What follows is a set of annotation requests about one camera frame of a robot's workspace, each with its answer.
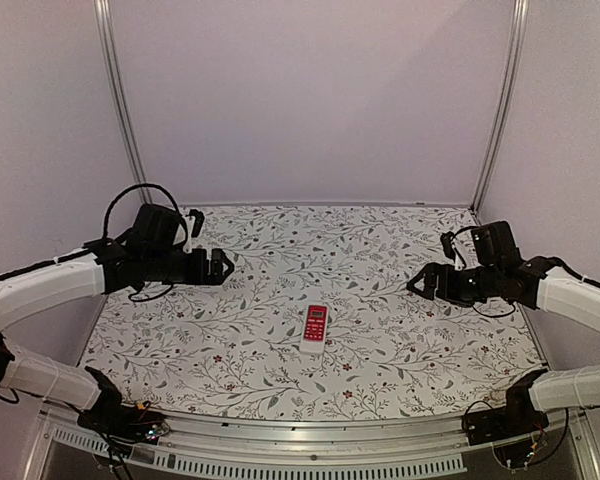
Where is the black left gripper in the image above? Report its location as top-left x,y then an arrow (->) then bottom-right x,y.
144,247 -> 234,285

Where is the white and red remote control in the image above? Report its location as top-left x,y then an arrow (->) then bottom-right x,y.
299,303 -> 329,355

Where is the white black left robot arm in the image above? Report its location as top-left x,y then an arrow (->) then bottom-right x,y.
0,204 -> 235,434

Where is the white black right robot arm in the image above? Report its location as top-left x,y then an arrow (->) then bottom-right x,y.
407,221 -> 600,436

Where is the floral patterned table mat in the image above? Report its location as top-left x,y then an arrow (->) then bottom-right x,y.
81,206 -> 543,421

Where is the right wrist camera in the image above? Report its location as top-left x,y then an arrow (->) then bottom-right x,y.
440,231 -> 456,260

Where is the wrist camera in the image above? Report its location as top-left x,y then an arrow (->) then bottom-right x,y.
187,209 -> 205,239
440,231 -> 456,260

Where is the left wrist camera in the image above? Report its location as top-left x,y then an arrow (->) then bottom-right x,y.
187,209 -> 205,239

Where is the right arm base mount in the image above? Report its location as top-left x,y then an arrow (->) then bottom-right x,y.
461,368 -> 549,446

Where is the aluminium front rail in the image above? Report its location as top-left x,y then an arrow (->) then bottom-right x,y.
24,402 -> 600,479

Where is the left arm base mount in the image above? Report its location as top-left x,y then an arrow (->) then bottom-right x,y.
77,367 -> 170,444

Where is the left aluminium frame post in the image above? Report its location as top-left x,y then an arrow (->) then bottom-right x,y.
93,0 -> 148,185

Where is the aluminium frame post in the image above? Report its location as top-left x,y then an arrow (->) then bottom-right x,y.
470,0 -> 529,216
93,0 -> 148,185

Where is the right aluminium frame post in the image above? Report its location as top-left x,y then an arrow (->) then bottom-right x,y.
470,0 -> 529,216

